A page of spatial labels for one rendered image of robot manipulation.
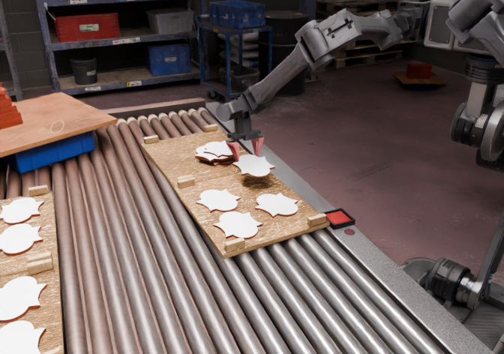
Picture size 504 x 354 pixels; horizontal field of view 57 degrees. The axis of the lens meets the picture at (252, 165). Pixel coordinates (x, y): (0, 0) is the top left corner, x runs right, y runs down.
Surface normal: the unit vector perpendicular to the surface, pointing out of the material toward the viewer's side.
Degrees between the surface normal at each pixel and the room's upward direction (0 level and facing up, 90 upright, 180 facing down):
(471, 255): 0
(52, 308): 0
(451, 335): 0
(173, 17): 96
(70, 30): 90
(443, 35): 90
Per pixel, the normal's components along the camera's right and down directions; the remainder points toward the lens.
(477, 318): 0.00, -0.89
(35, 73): 0.44, 0.40
